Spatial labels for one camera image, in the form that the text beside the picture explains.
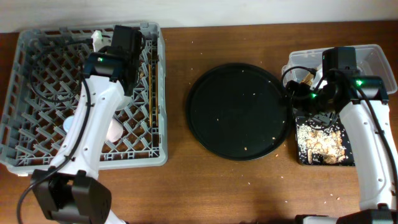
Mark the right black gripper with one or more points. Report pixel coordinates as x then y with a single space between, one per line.
296 101

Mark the wrapper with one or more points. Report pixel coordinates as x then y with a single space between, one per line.
311 79

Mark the food scraps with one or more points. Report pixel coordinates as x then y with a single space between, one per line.
324 146

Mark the wooden chopstick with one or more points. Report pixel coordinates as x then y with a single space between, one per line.
156 96
150 94

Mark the pink plastic cup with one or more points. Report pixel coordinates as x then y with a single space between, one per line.
115 131

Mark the blue plastic cup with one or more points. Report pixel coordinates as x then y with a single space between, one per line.
68 123

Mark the grey plate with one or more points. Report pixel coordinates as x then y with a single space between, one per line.
127 100

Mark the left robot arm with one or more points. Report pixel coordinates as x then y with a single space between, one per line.
69 190

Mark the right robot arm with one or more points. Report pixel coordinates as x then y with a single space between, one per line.
361 102

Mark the grey dishwasher rack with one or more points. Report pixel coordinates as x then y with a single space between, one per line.
43 91

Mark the black rectangular tray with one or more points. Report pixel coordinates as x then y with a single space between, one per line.
349 161

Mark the round black tray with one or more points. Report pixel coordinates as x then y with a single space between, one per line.
238 111

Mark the clear plastic bin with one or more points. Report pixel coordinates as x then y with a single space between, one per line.
370 60

